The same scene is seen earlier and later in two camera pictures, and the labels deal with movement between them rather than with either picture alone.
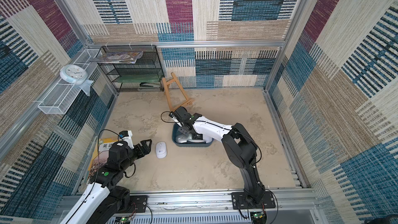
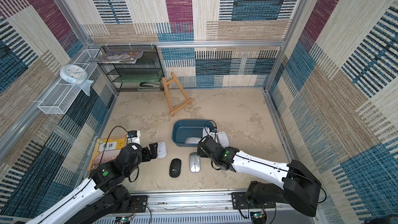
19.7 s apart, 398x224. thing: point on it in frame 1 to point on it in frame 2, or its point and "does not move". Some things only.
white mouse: (161, 150) does not move
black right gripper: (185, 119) to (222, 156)
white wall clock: (73, 74) does not move
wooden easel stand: (188, 102) does not move
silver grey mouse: (183, 138) to (195, 163)
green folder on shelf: (138, 78) does not move
